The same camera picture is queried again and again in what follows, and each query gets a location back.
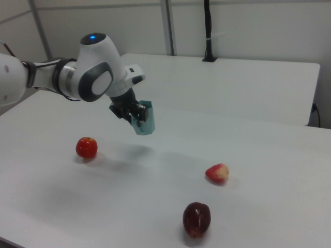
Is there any red yellow peach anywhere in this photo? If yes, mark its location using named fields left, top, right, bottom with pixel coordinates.
left=205, top=163, right=230, bottom=183

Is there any teal faceted mug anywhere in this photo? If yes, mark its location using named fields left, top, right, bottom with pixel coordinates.
left=130, top=100, right=157, bottom=136

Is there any dark red apple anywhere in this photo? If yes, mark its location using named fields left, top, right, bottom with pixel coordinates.
left=182, top=201, right=212, bottom=239

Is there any grey partition post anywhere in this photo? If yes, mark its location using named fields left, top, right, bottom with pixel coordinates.
left=28, top=0, right=53, bottom=60
left=159, top=0, right=179, bottom=56

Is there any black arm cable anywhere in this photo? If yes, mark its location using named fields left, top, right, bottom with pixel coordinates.
left=21, top=58, right=78, bottom=69

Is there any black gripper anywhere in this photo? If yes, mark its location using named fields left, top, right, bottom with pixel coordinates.
left=109, top=88, right=151, bottom=128

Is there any black power cable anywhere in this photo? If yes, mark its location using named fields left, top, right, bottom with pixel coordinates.
left=311, top=102, right=322, bottom=128

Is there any black clamp pole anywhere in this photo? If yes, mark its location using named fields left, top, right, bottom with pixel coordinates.
left=202, top=0, right=218, bottom=63

